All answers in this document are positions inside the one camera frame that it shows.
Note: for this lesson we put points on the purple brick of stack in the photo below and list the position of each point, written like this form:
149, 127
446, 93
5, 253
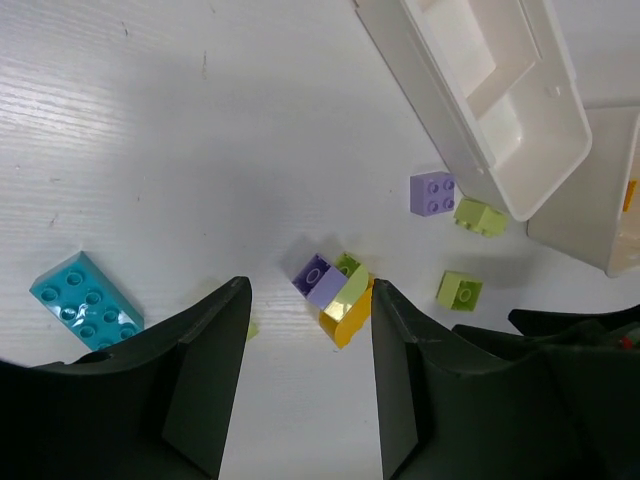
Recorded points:
319, 281

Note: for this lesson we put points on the yellow curved lego brick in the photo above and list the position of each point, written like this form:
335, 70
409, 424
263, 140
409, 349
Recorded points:
341, 332

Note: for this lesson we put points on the long light green brick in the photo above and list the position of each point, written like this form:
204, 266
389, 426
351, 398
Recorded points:
252, 331

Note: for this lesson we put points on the long teal lego brick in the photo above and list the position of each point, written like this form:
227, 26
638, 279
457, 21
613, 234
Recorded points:
87, 303

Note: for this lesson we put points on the right white compartment tray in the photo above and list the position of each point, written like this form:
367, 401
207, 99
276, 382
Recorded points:
583, 218

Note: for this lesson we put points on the white compartment tray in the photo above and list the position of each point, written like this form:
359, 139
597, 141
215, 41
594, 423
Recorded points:
583, 218
493, 85

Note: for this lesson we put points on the purple square lego brick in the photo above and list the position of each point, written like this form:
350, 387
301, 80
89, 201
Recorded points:
432, 193

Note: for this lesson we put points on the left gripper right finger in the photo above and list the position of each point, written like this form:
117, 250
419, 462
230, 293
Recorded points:
439, 422

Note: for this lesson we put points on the light green lego brick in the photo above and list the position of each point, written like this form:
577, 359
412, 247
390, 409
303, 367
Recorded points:
480, 218

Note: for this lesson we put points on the yellow orange printed brick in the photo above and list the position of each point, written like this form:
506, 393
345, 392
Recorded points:
629, 194

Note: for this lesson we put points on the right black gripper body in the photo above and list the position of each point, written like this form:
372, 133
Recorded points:
549, 340

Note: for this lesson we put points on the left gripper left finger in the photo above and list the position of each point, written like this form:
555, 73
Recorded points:
155, 406

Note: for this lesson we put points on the green curved brick of stack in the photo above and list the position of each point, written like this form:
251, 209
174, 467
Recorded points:
357, 275

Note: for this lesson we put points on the green single stud brick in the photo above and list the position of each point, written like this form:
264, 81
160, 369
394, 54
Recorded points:
459, 291

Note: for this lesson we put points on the left white compartment tray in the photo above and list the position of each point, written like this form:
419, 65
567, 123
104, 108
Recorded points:
493, 85

